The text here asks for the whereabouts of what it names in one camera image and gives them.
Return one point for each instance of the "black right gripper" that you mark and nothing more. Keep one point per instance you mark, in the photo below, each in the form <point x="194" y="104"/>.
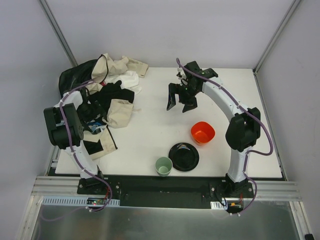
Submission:
<point x="183" y="95"/>

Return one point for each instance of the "light green cup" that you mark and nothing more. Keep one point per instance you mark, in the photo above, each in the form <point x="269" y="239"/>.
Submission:
<point x="163" y="166"/>

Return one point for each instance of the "beige canvas cloth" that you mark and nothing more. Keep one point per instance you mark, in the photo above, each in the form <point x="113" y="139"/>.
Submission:
<point x="106" y="69"/>

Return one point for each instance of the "black round plate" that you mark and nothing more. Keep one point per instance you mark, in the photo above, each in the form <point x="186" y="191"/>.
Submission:
<point x="184" y="156"/>

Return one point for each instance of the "white cloth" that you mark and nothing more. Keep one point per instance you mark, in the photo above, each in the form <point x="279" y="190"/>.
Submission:
<point x="129" y="80"/>

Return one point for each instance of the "black cloth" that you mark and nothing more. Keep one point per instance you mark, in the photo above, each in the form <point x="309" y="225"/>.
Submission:
<point x="98" y="139"/>

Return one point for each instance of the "orange plastic bowl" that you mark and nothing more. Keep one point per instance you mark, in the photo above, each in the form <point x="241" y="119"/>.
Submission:
<point x="202" y="133"/>

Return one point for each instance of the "white slotted cable duct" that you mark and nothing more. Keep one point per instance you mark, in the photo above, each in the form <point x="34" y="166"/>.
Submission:
<point x="75" y="201"/>

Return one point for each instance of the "aluminium frame rail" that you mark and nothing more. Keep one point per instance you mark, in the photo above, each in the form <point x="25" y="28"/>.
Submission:
<point x="265" y="189"/>

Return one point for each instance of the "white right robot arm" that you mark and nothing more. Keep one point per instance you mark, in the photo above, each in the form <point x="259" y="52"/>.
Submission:
<point x="244" y="128"/>

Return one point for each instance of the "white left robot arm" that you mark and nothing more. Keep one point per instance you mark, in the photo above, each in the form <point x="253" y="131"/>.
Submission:
<point x="66" y="132"/>

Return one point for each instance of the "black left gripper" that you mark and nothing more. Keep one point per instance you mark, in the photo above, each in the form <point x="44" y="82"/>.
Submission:
<point x="94" y="110"/>

